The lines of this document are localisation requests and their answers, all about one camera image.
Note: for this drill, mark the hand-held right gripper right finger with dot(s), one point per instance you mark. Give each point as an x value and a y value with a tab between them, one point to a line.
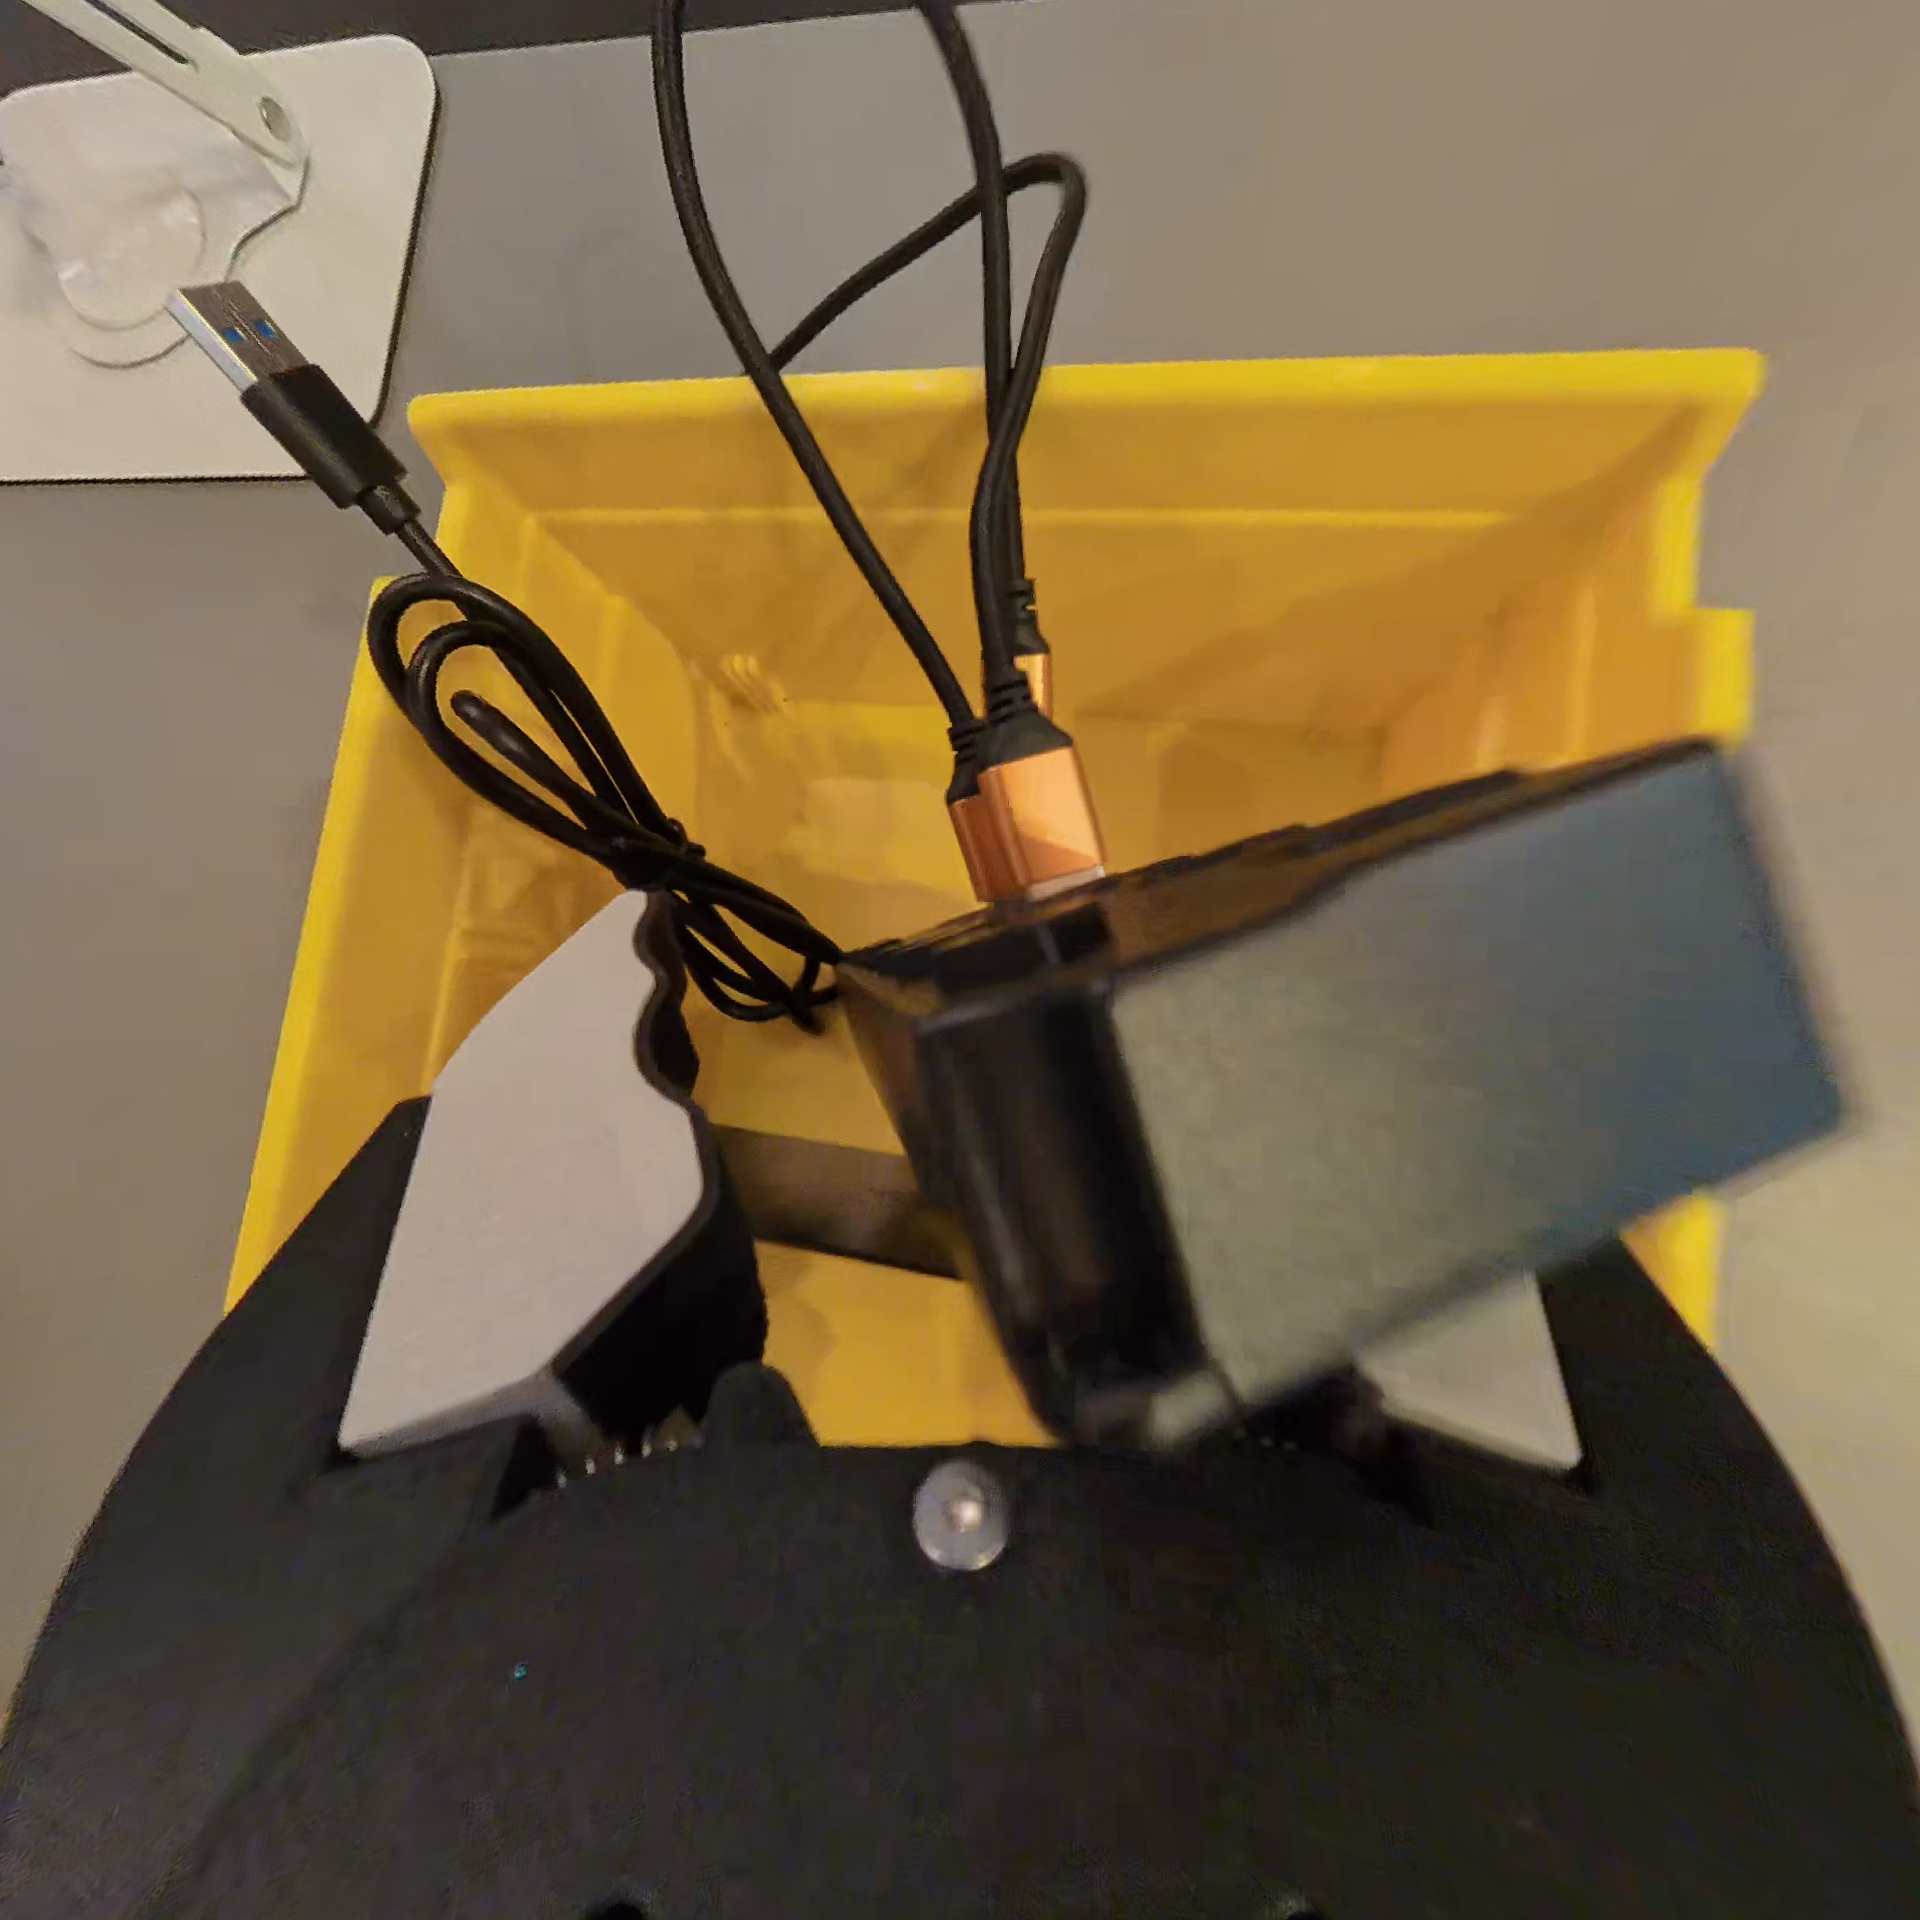
1499	1382

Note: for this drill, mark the white clear tablet stand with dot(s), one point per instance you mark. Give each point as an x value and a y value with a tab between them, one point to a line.
180	375

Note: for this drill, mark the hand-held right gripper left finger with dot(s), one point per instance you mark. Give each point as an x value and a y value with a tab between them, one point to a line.
539	1186

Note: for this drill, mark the yellow plastic bin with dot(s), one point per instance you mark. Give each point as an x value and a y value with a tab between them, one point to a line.
1289	495

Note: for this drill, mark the black usb hub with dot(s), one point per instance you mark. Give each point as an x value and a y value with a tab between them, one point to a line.
1425	1036

